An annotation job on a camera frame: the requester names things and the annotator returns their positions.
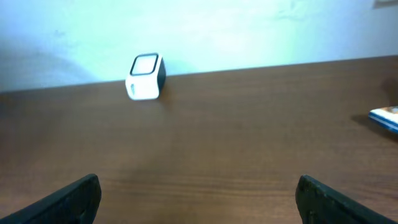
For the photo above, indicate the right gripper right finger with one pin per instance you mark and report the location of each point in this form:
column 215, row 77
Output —
column 319, row 203

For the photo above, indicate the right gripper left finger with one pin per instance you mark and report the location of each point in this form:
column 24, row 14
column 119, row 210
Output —
column 76, row 203

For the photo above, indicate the yellow chips bag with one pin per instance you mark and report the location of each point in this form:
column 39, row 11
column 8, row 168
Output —
column 385, row 117

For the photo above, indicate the white barcode scanner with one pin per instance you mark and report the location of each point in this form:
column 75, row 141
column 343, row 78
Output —
column 146, row 78

